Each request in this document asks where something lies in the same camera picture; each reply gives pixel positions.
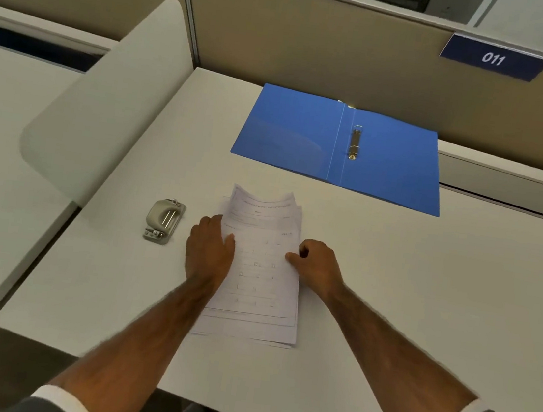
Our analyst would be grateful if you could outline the person's left hand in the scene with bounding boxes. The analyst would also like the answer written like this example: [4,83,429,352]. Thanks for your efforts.
[181,211,240,289]

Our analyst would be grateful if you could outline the person's right hand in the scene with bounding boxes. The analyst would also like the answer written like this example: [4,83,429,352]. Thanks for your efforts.
[280,237,350,303]

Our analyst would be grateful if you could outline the stack of white printed papers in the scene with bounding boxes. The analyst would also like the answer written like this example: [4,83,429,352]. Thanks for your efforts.
[190,180,316,351]

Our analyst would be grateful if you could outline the person's left forearm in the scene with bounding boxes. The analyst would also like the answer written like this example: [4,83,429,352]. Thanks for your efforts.
[46,256,229,412]

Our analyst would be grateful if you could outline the person's right forearm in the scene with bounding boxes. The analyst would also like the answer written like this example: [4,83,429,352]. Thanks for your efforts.
[308,279,492,412]

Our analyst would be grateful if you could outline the grey metal hole punch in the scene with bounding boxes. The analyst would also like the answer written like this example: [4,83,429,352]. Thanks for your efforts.
[141,195,187,248]

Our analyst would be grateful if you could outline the white rounded desk divider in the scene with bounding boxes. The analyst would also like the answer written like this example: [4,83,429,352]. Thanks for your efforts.
[12,0,203,220]

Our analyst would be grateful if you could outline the person's left jacket sleeve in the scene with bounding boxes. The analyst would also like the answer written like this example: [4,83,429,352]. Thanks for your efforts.
[4,379,103,412]

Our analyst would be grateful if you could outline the blue number sign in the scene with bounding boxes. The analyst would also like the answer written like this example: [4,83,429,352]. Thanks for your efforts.
[437,31,543,84]

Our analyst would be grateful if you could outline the blue ring binder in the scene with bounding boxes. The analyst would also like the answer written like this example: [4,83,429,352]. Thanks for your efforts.
[225,79,454,218]

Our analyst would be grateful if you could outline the grey desk cable tray cover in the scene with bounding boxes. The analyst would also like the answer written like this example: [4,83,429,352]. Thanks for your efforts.
[429,150,543,224]
[0,14,114,77]

